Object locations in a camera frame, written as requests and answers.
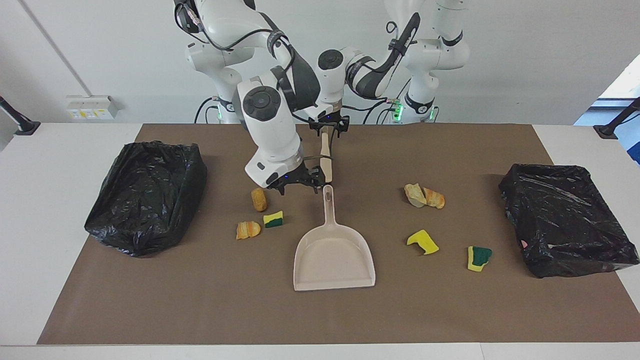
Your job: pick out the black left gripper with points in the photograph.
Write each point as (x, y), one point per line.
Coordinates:
(330, 121)

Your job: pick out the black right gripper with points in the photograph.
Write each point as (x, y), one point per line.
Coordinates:
(295, 177)

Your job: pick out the beige hand brush black bristles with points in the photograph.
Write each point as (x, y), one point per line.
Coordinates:
(326, 160)

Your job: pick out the small yellow green sponge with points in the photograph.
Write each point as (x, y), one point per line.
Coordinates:
(273, 219)

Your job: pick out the cylindrical golden bread roll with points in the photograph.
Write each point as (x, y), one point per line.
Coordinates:
(258, 199)

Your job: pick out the striped orange croissant piece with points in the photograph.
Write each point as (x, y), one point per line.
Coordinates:
(248, 230)

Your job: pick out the beige plastic dustpan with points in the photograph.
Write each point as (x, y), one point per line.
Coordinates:
(334, 260)

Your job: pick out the pale crumbly bread piece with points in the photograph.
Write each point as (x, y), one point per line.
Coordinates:
(414, 195)

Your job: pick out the brown croissant end piece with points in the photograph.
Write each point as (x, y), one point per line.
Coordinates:
(434, 198)

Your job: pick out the notched all-yellow sponge piece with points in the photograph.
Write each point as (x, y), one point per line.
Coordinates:
(424, 242)

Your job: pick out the large yellow green sponge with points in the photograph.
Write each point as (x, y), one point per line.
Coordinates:
(479, 258)

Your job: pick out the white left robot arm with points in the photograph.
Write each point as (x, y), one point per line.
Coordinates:
(435, 55)

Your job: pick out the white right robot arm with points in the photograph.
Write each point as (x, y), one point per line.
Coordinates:
(265, 125)

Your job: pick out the black bag-lined bin pink spot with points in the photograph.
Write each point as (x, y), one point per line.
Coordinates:
(565, 220)

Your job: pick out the brown table mat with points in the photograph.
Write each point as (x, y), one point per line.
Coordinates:
(320, 315)

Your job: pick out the black clamp stand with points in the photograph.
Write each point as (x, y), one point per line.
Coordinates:
(25, 127)
(607, 131)

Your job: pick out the white wall socket strip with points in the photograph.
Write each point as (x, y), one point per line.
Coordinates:
(90, 107)

